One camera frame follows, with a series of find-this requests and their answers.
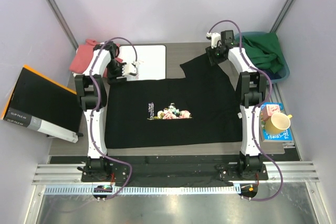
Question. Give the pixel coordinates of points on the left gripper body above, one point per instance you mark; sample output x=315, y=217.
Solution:
x=114, y=71

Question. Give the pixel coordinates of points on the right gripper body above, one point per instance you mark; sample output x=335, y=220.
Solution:
x=214, y=55

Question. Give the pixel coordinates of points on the green t shirt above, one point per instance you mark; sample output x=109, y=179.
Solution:
x=264, y=51

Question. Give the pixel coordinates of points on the black t shirt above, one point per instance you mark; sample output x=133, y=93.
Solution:
x=200, y=108

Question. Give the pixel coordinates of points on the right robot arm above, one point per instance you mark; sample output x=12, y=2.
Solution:
x=250, y=93

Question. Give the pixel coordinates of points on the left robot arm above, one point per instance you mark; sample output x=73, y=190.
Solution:
x=92, y=98

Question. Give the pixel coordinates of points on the folded pink t shirt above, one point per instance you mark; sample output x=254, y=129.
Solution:
x=83, y=56

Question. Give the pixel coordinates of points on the white whiteboard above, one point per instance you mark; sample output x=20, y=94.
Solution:
x=151, y=63

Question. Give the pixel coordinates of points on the folded white t shirt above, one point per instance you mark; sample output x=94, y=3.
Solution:
x=76, y=74

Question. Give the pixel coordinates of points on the navy blue t shirt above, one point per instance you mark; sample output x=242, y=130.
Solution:
x=272, y=76

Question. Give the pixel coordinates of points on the blue plastic basket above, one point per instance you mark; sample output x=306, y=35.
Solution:
x=284, y=72

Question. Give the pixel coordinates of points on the black clip file folder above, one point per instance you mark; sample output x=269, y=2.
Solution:
x=44, y=105

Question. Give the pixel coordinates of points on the yellow cup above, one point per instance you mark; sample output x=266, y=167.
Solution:
x=278, y=123

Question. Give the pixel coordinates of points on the blue book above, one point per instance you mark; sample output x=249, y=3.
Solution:
x=283, y=137

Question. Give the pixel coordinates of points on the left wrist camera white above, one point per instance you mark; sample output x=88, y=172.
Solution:
x=131, y=69

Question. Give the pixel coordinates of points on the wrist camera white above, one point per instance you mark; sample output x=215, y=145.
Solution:
x=215, y=39
x=131, y=69

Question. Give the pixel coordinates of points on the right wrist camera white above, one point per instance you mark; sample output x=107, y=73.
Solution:
x=215, y=39

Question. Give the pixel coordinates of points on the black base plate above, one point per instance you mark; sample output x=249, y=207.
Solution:
x=186, y=170

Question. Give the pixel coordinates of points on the left aluminium frame post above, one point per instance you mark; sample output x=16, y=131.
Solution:
x=62, y=22

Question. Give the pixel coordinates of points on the aluminium rail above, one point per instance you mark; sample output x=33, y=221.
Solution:
x=52, y=174

